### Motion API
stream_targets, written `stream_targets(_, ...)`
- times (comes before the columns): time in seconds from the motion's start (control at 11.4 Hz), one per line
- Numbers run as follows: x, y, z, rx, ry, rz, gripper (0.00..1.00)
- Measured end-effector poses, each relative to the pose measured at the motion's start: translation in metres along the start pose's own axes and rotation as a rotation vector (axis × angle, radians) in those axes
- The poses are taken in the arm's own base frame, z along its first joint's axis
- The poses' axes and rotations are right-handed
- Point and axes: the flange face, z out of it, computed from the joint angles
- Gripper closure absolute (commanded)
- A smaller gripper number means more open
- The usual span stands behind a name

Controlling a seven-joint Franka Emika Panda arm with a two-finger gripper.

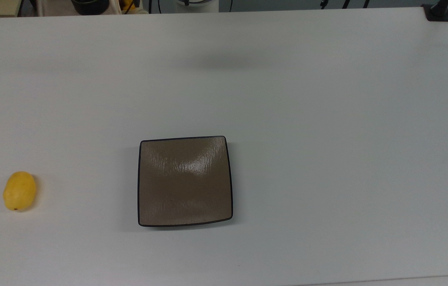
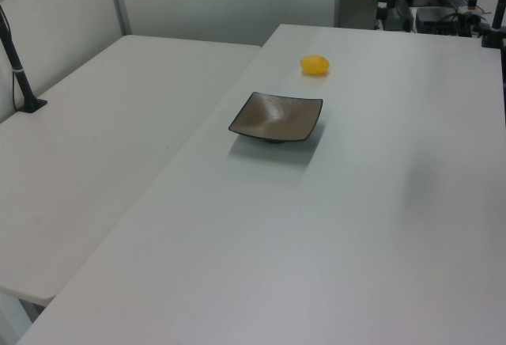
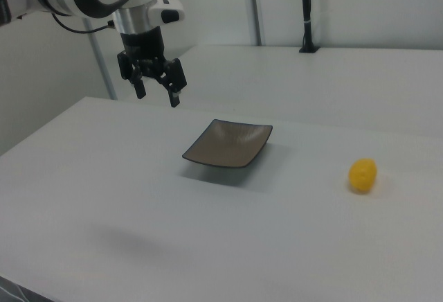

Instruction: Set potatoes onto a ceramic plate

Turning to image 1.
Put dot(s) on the yellow potato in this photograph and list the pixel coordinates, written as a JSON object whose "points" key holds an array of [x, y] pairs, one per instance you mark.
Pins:
{"points": [[19, 191]]}

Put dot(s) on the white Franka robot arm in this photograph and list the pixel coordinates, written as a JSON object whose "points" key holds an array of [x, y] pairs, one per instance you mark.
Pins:
{"points": [[198, 4]]}

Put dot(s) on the square brown ceramic plate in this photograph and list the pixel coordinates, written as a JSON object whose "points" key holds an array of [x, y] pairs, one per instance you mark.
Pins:
{"points": [[185, 181]]}

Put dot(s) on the yellow background object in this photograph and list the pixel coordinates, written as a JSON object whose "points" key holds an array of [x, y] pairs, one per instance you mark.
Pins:
{"points": [[128, 4]]}

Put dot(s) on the black bucket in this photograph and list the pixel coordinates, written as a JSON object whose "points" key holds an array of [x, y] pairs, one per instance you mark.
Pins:
{"points": [[90, 6]]}

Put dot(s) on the white thin pole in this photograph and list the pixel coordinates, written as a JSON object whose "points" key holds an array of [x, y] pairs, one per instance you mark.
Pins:
{"points": [[40, 7]]}

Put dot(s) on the black camera stand clamp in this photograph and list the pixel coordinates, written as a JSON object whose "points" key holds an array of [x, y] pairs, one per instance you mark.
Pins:
{"points": [[437, 13]]}

